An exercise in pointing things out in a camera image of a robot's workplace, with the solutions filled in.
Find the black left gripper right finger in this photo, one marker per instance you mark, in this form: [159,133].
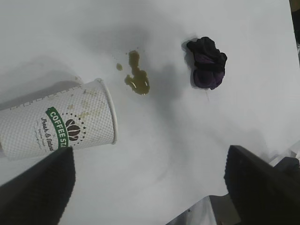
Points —
[257,197]

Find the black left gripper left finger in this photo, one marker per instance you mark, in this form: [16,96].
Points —
[39,192]

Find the white paper coffee cup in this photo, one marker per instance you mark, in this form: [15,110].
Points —
[35,122]

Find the black purple cloth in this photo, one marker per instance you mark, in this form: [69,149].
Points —
[207,65]

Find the small brown coffee droplet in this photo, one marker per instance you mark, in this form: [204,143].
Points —
[119,66]

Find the brown coffee puddle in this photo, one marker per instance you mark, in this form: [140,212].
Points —
[138,79]

